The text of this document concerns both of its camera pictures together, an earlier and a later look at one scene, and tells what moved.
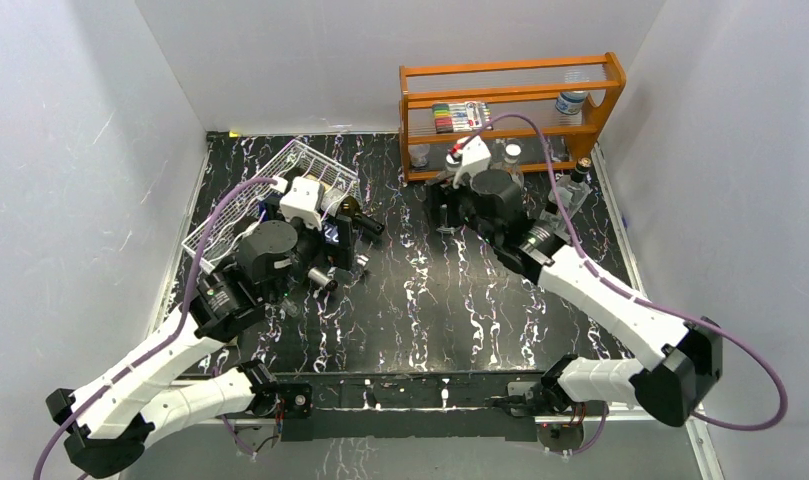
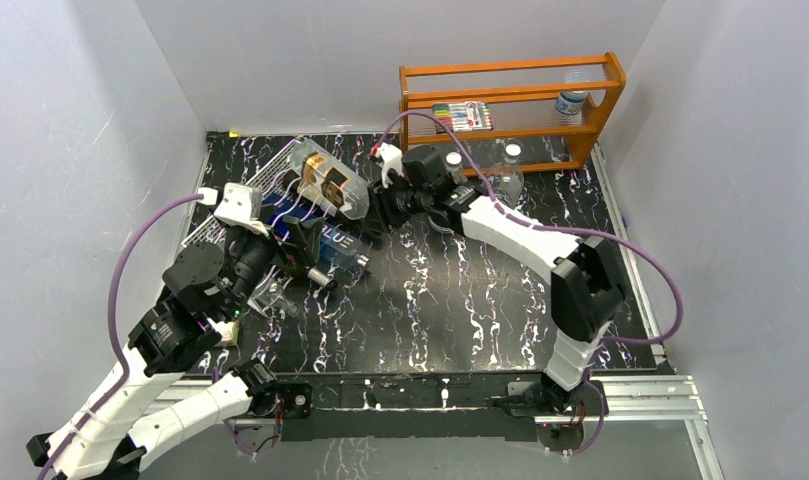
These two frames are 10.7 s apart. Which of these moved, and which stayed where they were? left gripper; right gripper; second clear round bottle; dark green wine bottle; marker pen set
Moved: left gripper; right gripper
Stayed: second clear round bottle; dark green wine bottle; marker pen set
